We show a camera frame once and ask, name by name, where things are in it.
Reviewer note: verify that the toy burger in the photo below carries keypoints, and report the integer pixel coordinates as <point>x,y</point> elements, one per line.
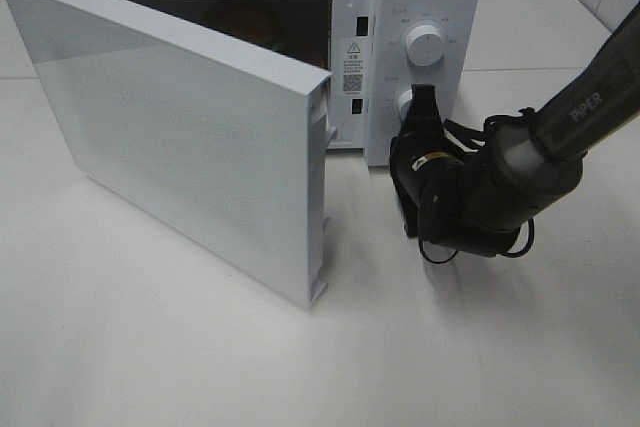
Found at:
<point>248,20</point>

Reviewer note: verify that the white microwave knob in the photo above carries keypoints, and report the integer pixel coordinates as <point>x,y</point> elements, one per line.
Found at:
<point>425,44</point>
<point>403,103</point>

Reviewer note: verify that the white microwave door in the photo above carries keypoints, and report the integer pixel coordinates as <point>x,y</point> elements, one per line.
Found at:
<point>221,139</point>

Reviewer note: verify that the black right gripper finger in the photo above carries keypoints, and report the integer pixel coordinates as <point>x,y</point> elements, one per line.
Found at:
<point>423,114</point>

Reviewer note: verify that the white microwave oven body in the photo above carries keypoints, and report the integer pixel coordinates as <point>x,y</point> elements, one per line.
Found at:
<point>359,42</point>

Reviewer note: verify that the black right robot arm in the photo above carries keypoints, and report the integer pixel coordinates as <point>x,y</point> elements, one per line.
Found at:
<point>478,191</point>

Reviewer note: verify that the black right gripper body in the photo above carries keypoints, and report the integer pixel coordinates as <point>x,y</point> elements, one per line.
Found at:
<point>425,168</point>

